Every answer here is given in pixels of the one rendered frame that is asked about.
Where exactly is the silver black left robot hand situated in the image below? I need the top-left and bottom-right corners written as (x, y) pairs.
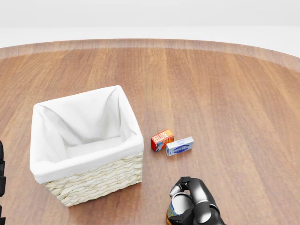
top-left (0, 140), bottom-right (7, 225)

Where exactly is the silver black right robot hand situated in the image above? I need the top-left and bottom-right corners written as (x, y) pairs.
top-left (168, 176), bottom-right (227, 225)

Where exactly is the alphabet soup can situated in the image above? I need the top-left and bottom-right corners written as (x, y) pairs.
top-left (166, 192), bottom-right (195, 220)

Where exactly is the white-lined wicker basket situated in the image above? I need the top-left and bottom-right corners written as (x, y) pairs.
top-left (30, 85), bottom-right (144, 207)

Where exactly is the pale blue cream cheese box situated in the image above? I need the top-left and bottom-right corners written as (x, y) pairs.
top-left (165, 136), bottom-right (195, 157)

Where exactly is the red orange butter box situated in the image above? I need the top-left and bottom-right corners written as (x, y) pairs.
top-left (150, 128), bottom-right (176, 153)

